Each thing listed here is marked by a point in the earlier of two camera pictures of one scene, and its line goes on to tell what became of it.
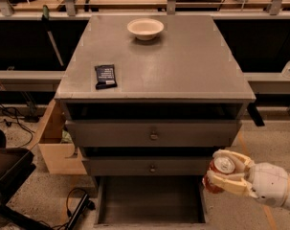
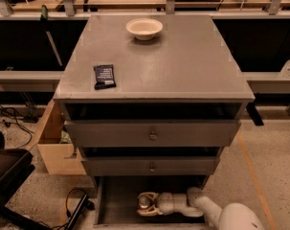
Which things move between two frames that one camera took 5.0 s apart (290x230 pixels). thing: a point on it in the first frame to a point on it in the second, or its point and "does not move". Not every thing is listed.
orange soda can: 221,165 to 144,201
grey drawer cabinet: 149,99 does not move
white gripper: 269,183 to 166,203
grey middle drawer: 148,166 does not move
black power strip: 84,203 does not move
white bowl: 145,29 does not move
